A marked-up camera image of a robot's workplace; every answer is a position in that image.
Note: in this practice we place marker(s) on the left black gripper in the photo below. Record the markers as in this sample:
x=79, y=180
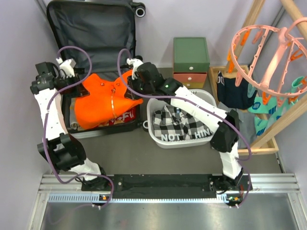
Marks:
x=78, y=91

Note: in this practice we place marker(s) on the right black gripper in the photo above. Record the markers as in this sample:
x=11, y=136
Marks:
x=135, y=80

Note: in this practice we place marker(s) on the black white plaid shirt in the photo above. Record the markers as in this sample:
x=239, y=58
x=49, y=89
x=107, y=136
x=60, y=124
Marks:
x=173, y=124

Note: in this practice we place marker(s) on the orange garment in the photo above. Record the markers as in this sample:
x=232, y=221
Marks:
x=106, y=100

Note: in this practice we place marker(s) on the white plastic basin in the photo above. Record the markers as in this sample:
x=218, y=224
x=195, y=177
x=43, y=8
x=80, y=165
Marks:
x=154, y=105

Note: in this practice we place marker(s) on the black and white suitcase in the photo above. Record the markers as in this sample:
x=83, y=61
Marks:
x=100, y=27

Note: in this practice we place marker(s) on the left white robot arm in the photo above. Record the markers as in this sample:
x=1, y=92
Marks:
x=59, y=148

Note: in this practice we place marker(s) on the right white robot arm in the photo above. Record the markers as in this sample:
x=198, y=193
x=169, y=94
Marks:
x=223, y=124

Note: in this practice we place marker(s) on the red printed t-shirt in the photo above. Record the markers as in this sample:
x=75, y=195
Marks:
x=127, y=116

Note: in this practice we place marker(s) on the small colourful drawer cabinet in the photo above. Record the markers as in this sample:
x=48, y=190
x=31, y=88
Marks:
x=191, y=61

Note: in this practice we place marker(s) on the dark navy garment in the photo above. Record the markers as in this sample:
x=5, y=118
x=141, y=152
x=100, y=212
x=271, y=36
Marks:
x=238, y=97

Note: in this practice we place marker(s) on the grey button shirt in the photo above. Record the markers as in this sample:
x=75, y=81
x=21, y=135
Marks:
x=247, y=126

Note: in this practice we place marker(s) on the teal patterned sock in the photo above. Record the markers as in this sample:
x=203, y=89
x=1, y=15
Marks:
x=273, y=108

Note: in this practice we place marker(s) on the pink round clip hanger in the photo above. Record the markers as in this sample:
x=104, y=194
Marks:
x=275, y=49

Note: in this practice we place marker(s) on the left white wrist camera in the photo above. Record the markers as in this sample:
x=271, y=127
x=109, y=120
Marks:
x=66, y=68

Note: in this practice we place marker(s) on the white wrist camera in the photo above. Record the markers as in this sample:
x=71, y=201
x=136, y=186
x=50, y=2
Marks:
x=66, y=68
x=134, y=63

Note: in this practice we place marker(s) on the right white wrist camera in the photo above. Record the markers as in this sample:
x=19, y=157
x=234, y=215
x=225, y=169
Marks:
x=134, y=63

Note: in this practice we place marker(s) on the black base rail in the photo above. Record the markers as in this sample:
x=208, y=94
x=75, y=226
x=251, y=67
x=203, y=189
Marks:
x=172, y=186

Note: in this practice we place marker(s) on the aluminium frame rail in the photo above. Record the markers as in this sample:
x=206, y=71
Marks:
x=172, y=202

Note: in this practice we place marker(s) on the wooden drying rack frame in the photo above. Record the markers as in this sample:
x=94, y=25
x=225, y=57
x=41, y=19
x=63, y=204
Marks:
x=265, y=143

